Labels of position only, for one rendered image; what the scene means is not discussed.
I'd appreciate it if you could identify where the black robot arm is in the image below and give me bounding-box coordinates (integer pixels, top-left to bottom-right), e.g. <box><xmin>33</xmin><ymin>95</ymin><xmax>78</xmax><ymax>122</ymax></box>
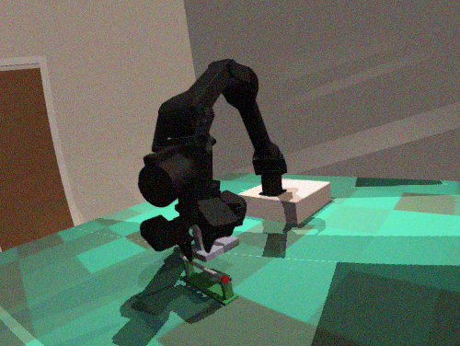
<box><xmin>138</xmin><ymin>58</ymin><xmax>287</xmax><ymax>240</ymax></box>

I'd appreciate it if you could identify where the grey pin with red cap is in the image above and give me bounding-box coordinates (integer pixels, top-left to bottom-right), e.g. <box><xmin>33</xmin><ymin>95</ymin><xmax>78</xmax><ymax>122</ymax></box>
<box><xmin>179</xmin><ymin>255</ymin><xmax>229</xmax><ymax>284</ymax></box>

